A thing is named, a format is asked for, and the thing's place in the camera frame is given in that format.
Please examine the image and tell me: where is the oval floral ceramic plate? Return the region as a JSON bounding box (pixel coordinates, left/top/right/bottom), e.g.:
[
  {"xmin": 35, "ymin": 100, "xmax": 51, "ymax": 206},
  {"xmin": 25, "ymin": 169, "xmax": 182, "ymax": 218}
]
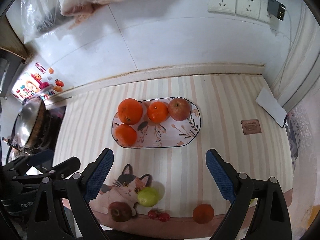
[{"xmin": 111, "ymin": 96, "xmax": 202, "ymax": 149}]

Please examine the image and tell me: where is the dark brown red apple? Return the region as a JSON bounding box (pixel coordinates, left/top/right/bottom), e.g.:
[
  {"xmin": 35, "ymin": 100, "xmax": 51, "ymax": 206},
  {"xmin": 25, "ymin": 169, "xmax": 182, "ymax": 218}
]
[{"xmin": 108, "ymin": 202, "xmax": 132, "ymax": 223}]

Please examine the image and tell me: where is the green apple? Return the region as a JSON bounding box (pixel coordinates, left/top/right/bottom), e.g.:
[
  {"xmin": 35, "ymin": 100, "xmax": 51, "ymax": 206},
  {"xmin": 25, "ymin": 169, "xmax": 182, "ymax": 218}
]
[
  {"xmin": 250, "ymin": 198, "xmax": 257, "ymax": 204},
  {"xmin": 137, "ymin": 187, "xmax": 160, "ymax": 207}
]

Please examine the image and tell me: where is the red cherry tomato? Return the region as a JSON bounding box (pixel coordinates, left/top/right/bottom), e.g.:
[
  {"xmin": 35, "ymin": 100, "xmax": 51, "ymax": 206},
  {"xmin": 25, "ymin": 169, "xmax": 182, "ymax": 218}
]
[
  {"xmin": 148, "ymin": 209, "xmax": 161, "ymax": 219},
  {"xmin": 158, "ymin": 213, "xmax": 170, "ymax": 222}
]

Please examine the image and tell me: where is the small mandarin orange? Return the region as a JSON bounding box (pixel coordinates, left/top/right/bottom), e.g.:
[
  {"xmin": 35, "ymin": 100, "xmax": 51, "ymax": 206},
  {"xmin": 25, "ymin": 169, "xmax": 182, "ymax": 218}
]
[{"xmin": 147, "ymin": 101, "xmax": 169, "ymax": 124}]

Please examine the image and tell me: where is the dark orange tangerine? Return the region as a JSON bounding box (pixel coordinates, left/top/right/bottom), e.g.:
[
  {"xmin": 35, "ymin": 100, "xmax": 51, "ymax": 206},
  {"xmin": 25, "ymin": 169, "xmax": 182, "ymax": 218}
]
[{"xmin": 193, "ymin": 204, "xmax": 215, "ymax": 224}]

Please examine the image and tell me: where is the large orange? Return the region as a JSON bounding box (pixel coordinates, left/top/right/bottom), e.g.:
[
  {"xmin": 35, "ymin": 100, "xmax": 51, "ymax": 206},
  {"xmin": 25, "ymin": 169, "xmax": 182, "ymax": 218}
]
[{"xmin": 118, "ymin": 98, "xmax": 143, "ymax": 125}]

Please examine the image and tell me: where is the striped cat table mat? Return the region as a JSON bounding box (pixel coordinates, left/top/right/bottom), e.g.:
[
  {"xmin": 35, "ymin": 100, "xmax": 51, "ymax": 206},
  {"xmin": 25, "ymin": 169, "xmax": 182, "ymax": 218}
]
[{"xmin": 54, "ymin": 75, "xmax": 293, "ymax": 239}]

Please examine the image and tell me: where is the steel wok lid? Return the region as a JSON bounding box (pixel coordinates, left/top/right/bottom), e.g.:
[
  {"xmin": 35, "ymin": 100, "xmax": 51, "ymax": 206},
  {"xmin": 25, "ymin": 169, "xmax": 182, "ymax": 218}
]
[{"xmin": 12, "ymin": 97, "xmax": 43, "ymax": 150}]

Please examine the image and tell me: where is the black induction cooktop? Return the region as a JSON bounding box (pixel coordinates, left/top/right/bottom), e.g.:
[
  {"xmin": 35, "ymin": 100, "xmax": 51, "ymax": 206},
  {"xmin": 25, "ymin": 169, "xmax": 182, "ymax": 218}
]
[{"xmin": 36, "ymin": 106, "xmax": 66, "ymax": 153}]

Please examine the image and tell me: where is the black range hood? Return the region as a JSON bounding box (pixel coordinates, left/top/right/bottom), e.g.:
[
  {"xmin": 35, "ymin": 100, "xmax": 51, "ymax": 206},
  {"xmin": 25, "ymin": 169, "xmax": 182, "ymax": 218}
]
[{"xmin": 0, "ymin": 16, "xmax": 28, "ymax": 98}]

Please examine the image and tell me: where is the colourful wall sticker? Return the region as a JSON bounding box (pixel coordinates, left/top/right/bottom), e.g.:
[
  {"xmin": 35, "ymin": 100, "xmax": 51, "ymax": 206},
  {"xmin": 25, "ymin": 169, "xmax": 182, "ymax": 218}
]
[{"xmin": 11, "ymin": 61, "xmax": 70, "ymax": 102}]

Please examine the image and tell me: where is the clear bag with dark item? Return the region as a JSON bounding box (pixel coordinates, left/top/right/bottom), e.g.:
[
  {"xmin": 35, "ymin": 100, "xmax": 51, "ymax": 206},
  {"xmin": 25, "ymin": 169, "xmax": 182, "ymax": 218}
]
[{"xmin": 21, "ymin": 0, "xmax": 73, "ymax": 43}]

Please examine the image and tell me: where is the white wall socket middle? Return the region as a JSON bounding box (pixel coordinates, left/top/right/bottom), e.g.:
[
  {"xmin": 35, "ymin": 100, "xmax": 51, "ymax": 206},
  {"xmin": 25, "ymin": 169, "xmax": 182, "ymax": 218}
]
[{"xmin": 235, "ymin": 0, "xmax": 261, "ymax": 20}]

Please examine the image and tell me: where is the black charger plug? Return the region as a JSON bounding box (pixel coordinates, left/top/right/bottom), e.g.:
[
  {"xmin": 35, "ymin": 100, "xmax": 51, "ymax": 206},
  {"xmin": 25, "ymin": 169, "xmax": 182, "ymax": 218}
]
[{"xmin": 267, "ymin": 0, "xmax": 286, "ymax": 21}]

